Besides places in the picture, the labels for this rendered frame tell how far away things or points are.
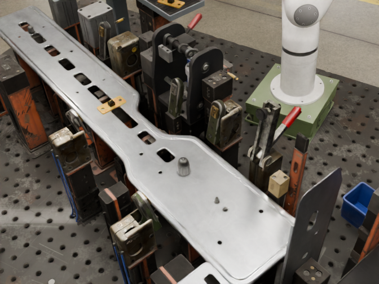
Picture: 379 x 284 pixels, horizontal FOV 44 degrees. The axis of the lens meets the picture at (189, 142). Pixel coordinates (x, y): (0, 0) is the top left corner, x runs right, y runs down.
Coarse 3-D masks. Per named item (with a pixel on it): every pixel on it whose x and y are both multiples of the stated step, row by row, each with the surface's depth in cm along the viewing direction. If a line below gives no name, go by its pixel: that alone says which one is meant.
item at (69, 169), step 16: (64, 128) 127; (64, 144) 124; (80, 144) 128; (64, 160) 127; (80, 160) 131; (64, 176) 132; (80, 176) 135; (80, 192) 139; (96, 192) 143; (80, 208) 143; (96, 208) 148
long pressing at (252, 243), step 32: (0, 32) 170; (64, 32) 167; (32, 64) 156; (96, 64) 154; (64, 96) 144; (128, 96) 142; (96, 128) 133; (128, 128) 132; (128, 160) 124; (160, 160) 124; (192, 160) 123; (224, 160) 122; (160, 192) 116; (192, 192) 116; (224, 192) 115; (256, 192) 115; (192, 224) 109; (224, 224) 109; (256, 224) 109; (288, 224) 108; (224, 256) 103; (256, 256) 103
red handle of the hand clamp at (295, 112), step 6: (294, 108) 114; (300, 108) 114; (288, 114) 114; (294, 114) 113; (288, 120) 113; (294, 120) 114; (282, 126) 114; (288, 126) 114; (276, 132) 114; (282, 132) 114; (276, 138) 114; (258, 156) 114
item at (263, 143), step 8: (264, 104) 106; (272, 104) 105; (256, 112) 104; (264, 112) 103; (272, 112) 104; (264, 120) 109; (272, 120) 105; (264, 128) 110; (272, 128) 108; (256, 136) 112; (264, 136) 111; (272, 136) 110; (256, 144) 113; (264, 144) 110; (256, 152) 115; (264, 152) 112
